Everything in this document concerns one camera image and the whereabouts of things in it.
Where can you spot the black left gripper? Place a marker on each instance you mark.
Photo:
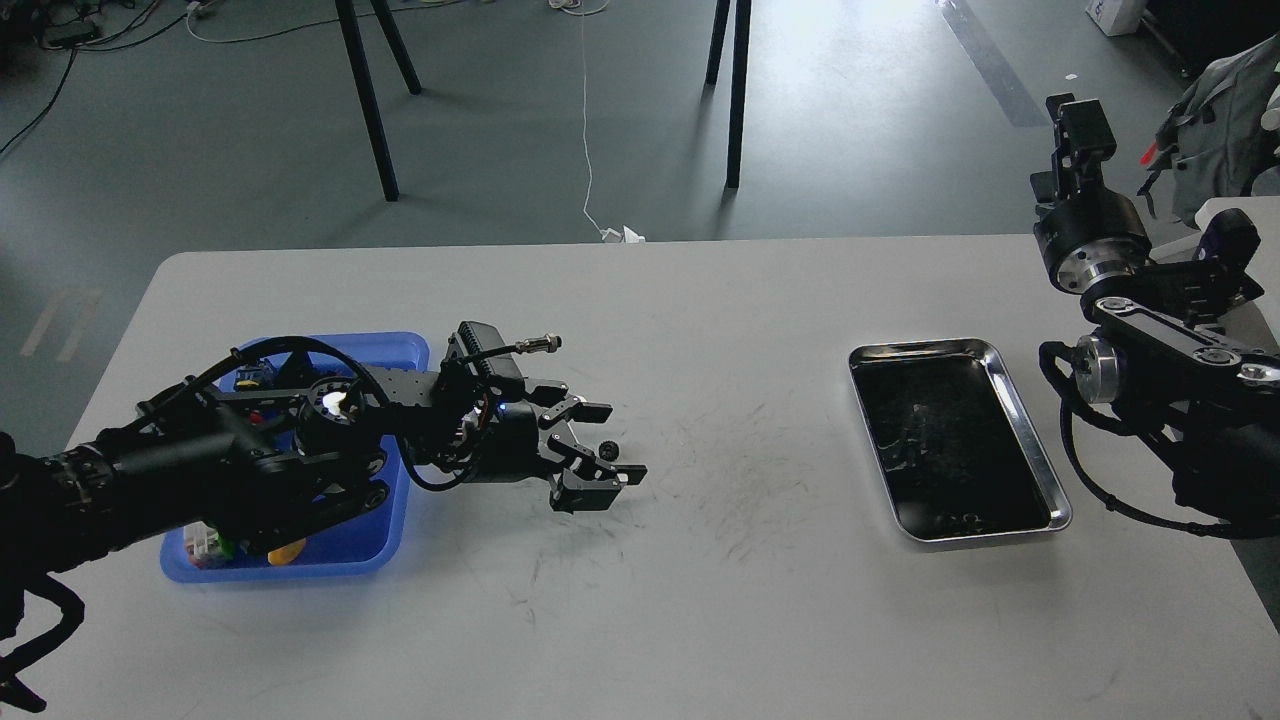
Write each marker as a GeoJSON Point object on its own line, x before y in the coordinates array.
{"type": "Point", "coordinates": [509, 450]}

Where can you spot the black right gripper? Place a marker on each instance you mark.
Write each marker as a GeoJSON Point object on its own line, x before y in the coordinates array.
{"type": "Point", "coordinates": [1084, 238]}

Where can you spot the small black gear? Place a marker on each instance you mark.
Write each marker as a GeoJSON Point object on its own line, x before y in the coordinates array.
{"type": "Point", "coordinates": [608, 450]}

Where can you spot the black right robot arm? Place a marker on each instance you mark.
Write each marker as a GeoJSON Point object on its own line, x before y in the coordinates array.
{"type": "Point", "coordinates": [1155, 366]}

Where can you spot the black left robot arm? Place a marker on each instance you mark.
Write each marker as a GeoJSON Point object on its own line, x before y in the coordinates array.
{"type": "Point", "coordinates": [282, 439]}

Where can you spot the white cardboard box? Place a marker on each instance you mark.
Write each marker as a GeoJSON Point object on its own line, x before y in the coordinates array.
{"type": "Point", "coordinates": [1116, 18]}

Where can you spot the grey backpack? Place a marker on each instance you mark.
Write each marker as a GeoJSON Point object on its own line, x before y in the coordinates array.
{"type": "Point", "coordinates": [1219, 139]}

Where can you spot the silver metal tray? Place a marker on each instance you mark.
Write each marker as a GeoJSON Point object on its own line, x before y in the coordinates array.
{"type": "Point", "coordinates": [960, 460]}

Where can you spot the black right table leg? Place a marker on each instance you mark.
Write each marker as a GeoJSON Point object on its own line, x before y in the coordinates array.
{"type": "Point", "coordinates": [740, 14]}

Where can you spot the black table leg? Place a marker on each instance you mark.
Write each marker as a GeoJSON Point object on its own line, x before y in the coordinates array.
{"type": "Point", "coordinates": [357, 59]}
{"type": "Point", "coordinates": [740, 14]}

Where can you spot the black left table leg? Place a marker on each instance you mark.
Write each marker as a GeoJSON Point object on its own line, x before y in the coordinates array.
{"type": "Point", "coordinates": [357, 59]}

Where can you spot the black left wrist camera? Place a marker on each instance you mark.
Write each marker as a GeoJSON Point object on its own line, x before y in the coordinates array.
{"type": "Point", "coordinates": [478, 359]}

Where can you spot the yellow push button switch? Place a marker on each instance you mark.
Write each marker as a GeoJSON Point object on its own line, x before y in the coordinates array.
{"type": "Point", "coordinates": [287, 554]}

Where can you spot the green white switch block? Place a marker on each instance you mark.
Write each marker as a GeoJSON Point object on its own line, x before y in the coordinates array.
{"type": "Point", "coordinates": [205, 548]}

